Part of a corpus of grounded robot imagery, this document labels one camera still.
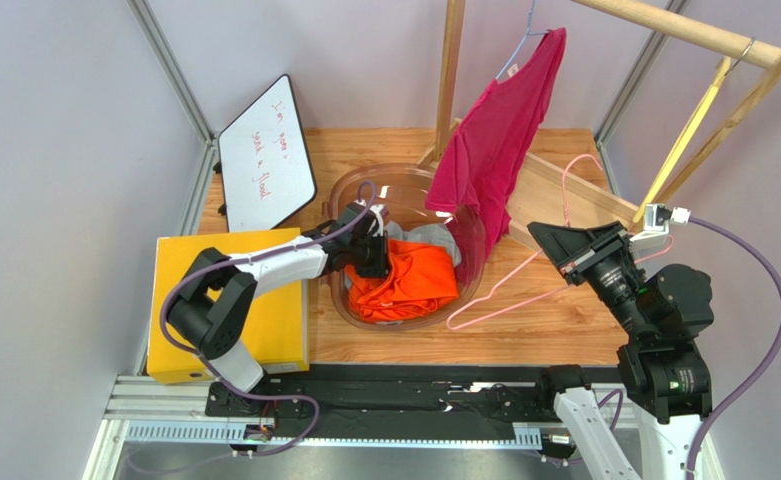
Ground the orange t shirt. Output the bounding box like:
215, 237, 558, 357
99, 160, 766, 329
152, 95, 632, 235
345, 239, 460, 324

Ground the blue wire hanger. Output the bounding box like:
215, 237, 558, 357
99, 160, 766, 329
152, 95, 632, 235
494, 0, 550, 81

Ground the wooden clothes rack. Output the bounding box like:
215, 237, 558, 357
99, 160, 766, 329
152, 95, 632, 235
416, 0, 781, 230

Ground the pink wire hanger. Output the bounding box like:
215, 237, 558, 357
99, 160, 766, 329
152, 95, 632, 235
445, 152, 675, 332

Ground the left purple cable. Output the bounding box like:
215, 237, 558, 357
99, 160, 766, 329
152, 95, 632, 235
158, 179, 378, 461

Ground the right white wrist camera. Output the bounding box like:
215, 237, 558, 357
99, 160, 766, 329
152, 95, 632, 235
630, 203, 691, 253

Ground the yellow plastic hanger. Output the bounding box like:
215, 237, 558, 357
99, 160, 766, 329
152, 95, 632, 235
631, 37, 756, 224

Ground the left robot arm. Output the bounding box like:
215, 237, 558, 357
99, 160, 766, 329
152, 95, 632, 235
158, 201, 389, 393

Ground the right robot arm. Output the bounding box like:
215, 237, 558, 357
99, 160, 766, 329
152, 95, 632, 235
527, 222, 714, 479

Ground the clear pink plastic basket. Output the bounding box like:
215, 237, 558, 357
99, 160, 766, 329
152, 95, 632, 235
321, 163, 487, 331

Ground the left aluminium frame post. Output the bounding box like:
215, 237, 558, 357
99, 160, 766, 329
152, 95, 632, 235
127, 0, 217, 234

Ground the yellow flat box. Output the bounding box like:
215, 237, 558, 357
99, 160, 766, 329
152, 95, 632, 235
146, 228, 309, 384

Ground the grey t shirt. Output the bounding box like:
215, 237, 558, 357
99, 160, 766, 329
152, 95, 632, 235
384, 221, 462, 267

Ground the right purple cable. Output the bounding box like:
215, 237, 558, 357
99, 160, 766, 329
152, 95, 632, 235
684, 216, 781, 480

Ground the purple cable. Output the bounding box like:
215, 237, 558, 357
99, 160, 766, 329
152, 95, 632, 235
684, 216, 781, 480
158, 179, 378, 461

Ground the magenta t shirt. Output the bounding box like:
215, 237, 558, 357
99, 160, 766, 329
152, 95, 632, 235
425, 28, 567, 254

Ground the aluminium frame post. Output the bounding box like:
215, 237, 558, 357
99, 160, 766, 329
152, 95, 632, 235
127, 0, 217, 234
594, 31, 667, 194

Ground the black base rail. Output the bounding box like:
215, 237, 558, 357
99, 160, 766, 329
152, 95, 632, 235
204, 364, 557, 441

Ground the right aluminium frame post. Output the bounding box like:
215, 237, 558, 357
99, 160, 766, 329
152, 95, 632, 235
594, 31, 667, 194

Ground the white dry-erase board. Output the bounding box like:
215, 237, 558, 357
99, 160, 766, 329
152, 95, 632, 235
217, 74, 318, 232

